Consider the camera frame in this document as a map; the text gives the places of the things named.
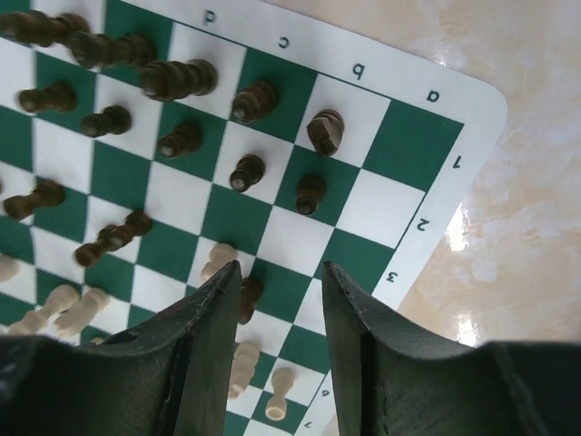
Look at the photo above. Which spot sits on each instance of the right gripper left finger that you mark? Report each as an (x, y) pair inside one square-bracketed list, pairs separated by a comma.
[(168, 375)]

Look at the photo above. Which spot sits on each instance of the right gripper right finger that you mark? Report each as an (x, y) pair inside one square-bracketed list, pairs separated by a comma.
[(391, 376)]

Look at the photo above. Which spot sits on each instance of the green white chess mat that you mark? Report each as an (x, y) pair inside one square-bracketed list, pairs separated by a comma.
[(151, 187)]

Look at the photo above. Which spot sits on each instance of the light pawn chess piece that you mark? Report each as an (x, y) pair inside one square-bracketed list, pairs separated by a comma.
[(282, 381)]

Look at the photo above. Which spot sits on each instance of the dark knight chess piece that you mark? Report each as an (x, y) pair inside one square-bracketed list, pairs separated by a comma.
[(325, 131)]

